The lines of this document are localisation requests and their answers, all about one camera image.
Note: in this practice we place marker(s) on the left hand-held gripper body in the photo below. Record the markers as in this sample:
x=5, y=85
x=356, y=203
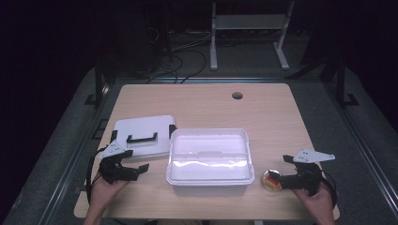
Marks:
x=112, y=170

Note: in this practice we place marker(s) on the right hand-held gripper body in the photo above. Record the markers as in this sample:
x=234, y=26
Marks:
x=309, y=178

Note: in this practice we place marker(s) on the round clear container red contents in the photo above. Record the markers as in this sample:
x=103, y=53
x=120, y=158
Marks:
x=269, y=184

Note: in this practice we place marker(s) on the white plastic storage box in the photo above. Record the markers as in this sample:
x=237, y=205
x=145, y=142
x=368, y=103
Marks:
x=209, y=162

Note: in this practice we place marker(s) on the person's left hand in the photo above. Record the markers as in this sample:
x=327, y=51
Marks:
x=104, y=190

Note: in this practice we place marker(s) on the person's right hand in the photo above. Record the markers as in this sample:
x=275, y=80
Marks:
x=320, y=204

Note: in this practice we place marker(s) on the white metal stand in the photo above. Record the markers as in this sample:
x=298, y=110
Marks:
x=250, y=22

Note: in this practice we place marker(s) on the aluminium frame rail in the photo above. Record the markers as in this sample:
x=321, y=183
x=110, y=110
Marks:
x=363, y=146
x=72, y=162

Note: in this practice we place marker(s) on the black frame post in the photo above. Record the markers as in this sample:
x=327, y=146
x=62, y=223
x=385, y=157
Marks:
x=98, y=84
x=341, y=84

